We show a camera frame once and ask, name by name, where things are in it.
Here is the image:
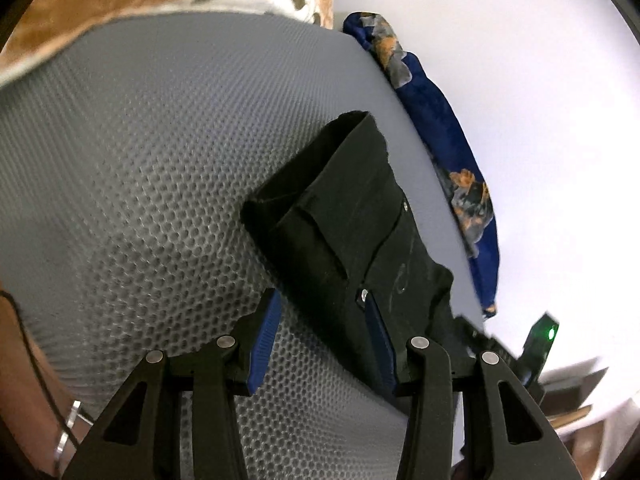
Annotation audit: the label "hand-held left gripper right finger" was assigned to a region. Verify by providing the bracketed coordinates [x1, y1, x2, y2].
[357, 287, 586, 480]

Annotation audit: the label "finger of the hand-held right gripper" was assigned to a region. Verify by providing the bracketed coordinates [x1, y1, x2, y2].
[450, 314, 521, 375]

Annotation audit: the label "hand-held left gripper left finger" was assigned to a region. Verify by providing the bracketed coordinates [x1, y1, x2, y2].
[60, 287, 283, 480]

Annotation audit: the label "black pants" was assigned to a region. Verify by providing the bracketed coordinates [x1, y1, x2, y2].
[240, 110, 476, 416]

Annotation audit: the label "person's left forearm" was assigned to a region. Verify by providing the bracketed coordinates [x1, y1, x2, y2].
[0, 285, 96, 480]

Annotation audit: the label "brown wooden furniture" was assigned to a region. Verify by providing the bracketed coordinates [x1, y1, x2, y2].
[540, 367, 613, 480]

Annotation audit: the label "grey mesh mattress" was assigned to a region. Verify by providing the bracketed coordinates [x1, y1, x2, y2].
[0, 10, 486, 480]

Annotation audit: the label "silver metal clip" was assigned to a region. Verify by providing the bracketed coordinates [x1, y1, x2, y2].
[52, 400, 96, 478]

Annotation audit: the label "blue floral blanket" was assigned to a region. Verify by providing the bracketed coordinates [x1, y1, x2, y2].
[341, 11, 501, 320]

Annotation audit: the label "black cord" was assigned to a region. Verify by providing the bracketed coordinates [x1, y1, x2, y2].
[0, 290, 78, 456]

